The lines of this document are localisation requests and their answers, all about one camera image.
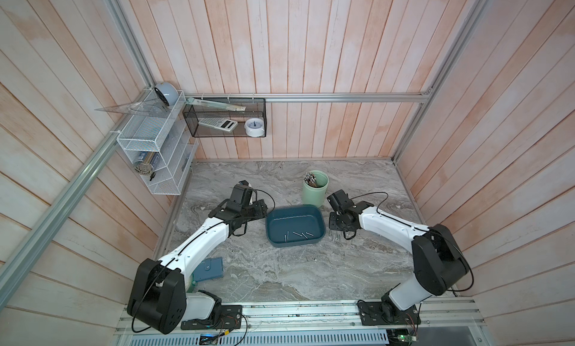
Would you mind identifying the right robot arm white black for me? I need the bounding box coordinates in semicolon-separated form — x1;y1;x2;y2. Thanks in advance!
328;190;471;318

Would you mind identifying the pencils bundle in cup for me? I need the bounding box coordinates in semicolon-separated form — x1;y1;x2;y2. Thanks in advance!
304;172;319;188

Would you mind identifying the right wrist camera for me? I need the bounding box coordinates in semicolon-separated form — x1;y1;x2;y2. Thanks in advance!
327;190;355;214

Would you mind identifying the black wire mesh basket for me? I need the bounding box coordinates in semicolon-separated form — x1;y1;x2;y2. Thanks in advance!
182;98;268;138

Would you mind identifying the rolled silver brush bundle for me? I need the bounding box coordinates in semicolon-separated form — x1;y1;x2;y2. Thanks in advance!
133;151;158;175

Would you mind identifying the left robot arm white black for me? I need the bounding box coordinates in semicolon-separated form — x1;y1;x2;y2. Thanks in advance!
127;199;268;334

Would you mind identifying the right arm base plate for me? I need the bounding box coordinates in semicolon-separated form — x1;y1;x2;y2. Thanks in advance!
356;300;421;326

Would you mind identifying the teal plastic storage tray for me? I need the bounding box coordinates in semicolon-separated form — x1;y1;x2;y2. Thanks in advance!
265;205;326;248

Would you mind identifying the clear triangle ruler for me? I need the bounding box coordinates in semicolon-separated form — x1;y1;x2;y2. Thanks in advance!
97;100;169;117

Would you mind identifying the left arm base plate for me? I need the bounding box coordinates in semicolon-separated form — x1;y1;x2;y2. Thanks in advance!
181;304;243;331

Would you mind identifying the white wire mesh shelf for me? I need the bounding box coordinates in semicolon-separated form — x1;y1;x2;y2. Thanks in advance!
117;89;198;196

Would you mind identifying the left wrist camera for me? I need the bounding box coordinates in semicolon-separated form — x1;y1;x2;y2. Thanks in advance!
229;180;254;207

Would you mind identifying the white tape roll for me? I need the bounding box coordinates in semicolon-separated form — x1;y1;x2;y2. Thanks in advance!
244;118;266;138

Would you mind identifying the white calculator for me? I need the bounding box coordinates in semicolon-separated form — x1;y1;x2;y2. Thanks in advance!
199;118;238;133

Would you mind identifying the light blue round speaker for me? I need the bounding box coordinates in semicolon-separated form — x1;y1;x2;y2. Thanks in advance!
154;82;179;107

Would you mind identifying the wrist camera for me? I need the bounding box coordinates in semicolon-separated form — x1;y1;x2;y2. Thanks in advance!
327;190;355;214
229;180;254;207

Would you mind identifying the clear green ruler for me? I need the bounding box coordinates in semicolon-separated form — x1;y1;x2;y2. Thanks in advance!
187;98;246;112

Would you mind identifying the aluminium front rail frame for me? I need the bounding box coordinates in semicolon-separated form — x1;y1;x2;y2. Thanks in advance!
110;298;495;345

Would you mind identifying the mint green pencil cup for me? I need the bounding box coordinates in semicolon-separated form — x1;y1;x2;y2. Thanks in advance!
302;170;329;208

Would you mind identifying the horizontal aluminium wall rail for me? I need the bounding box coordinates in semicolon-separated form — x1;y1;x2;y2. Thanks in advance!
186;92;430;103

